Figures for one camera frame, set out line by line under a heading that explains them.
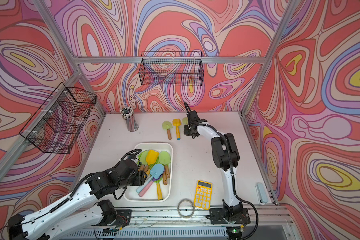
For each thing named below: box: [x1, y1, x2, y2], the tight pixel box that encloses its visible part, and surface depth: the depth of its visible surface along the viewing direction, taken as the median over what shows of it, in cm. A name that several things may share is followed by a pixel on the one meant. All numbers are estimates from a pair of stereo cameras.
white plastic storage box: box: [123, 142, 173, 202], surface depth 86 cm
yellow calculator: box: [194, 180, 213, 210], surface depth 81 cm
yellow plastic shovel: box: [172, 118, 182, 140], surface depth 112 cm
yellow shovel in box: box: [146, 149, 159, 166], surface depth 94 cm
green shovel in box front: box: [153, 176, 163, 201], surface depth 82 cm
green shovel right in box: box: [158, 150, 171, 179], surface depth 95 cm
